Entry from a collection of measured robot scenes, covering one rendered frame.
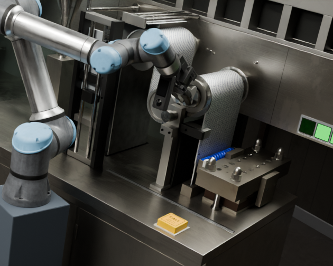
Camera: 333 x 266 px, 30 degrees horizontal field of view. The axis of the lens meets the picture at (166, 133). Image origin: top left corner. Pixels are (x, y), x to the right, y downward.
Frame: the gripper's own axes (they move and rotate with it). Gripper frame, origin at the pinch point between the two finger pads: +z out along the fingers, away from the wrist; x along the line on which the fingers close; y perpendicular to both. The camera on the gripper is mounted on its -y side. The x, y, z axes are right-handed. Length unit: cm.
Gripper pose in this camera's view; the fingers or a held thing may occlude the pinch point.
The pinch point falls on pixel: (185, 103)
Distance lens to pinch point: 206.5
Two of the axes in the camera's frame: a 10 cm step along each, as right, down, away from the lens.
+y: 5.1, -8.2, 2.4
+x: -7.9, -3.4, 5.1
